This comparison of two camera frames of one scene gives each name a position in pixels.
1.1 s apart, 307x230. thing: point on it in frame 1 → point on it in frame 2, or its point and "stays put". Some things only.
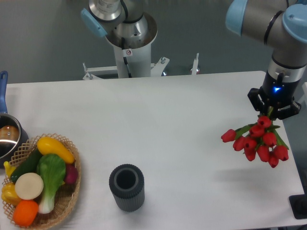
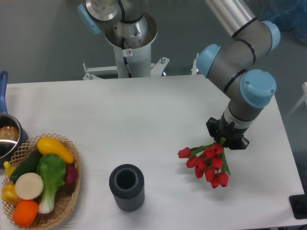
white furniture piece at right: x=304 y=90 stays put
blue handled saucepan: x=14 y=135 stays put
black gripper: x=277 y=92 → x=227 y=131
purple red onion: x=71 y=173 stays put
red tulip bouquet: x=260 y=138 → x=210 y=159
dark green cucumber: x=29 y=165 stays put
